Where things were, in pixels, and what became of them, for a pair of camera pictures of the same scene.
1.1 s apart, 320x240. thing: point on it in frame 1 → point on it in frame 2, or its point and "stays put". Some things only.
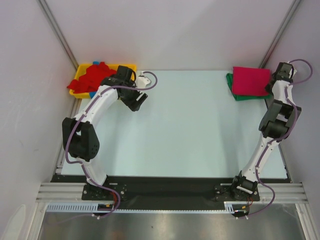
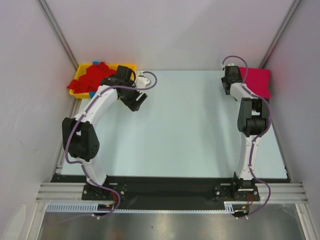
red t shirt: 91,78 stays put
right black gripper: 268,89 → 224,80
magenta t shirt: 250,81 stays put
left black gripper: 133,105 stays put
